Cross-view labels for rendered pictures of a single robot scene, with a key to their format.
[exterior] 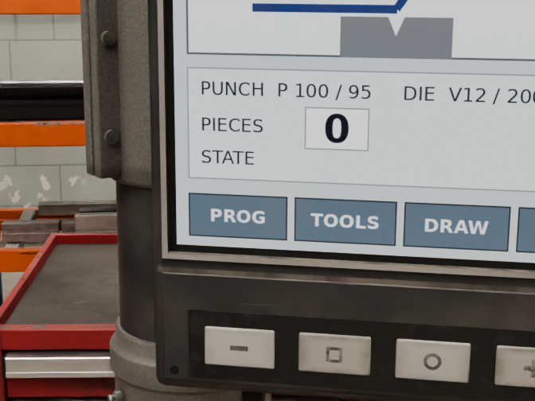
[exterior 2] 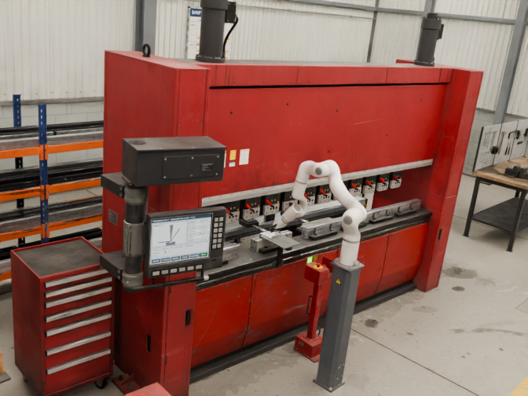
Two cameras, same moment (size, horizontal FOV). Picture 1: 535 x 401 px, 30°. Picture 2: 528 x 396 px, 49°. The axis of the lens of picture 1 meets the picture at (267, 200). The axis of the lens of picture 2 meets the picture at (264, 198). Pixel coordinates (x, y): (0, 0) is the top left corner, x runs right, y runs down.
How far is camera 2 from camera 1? 2.74 m
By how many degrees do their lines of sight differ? 41
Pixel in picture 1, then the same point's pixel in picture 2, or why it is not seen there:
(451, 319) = (174, 266)
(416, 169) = (172, 254)
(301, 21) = (162, 243)
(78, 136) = not seen: outside the picture
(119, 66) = (130, 243)
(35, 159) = not seen: outside the picture
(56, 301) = (39, 268)
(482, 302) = (177, 264)
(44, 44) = not seen: outside the picture
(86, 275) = (36, 260)
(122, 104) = (131, 247)
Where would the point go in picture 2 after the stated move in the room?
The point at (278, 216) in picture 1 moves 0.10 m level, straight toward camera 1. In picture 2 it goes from (159, 260) to (169, 267)
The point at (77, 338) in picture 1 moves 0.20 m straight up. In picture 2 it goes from (59, 276) to (59, 246)
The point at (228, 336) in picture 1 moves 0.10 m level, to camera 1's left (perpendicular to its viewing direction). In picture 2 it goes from (155, 272) to (138, 276)
